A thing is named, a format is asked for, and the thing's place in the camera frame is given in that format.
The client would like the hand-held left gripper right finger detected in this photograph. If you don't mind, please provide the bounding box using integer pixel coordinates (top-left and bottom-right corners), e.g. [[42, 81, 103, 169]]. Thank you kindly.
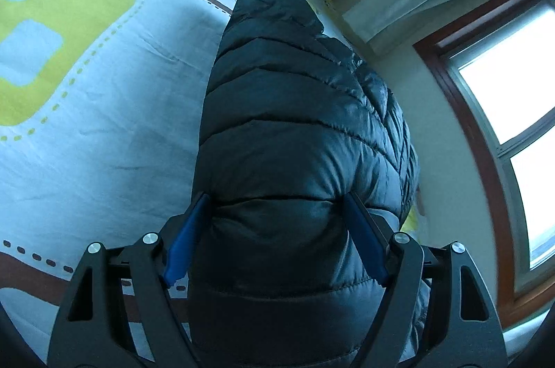
[[343, 191, 509, 368]]

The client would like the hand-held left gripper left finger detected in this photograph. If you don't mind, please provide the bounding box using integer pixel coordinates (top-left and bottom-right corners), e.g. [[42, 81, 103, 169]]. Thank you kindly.
[[47, 193, 212, 368]]

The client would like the black puffer jacket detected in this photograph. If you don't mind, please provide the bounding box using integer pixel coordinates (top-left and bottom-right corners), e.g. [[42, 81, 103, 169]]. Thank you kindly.
[[186, 0, 432, 368]]

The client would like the patterned white bed sheet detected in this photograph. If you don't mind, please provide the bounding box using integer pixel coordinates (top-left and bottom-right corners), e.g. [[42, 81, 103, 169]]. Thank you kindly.
[[0, 0, 423, 368]]

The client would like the wooden framed window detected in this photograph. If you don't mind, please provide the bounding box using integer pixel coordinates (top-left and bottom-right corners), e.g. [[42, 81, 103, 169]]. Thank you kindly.
[[413, 0, 555, 327]]

